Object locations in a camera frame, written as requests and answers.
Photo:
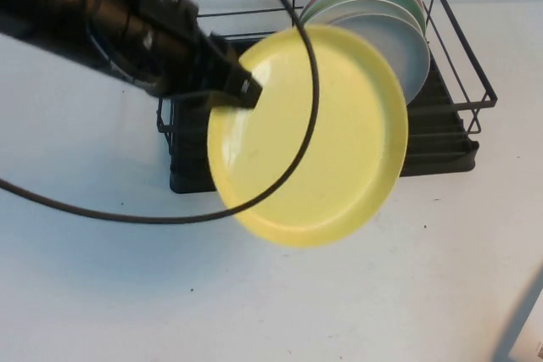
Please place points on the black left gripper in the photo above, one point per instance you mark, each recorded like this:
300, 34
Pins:
178, 48

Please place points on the white plate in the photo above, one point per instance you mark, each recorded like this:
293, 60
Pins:
373, 6

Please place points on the yellow plate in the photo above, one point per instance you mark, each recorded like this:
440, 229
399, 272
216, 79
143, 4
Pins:
352, 146

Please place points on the black plastic drip tray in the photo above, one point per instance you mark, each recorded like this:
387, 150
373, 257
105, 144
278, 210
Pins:
432, 124

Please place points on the pale blue plate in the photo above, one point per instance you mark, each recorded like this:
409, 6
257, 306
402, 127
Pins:
403, 52

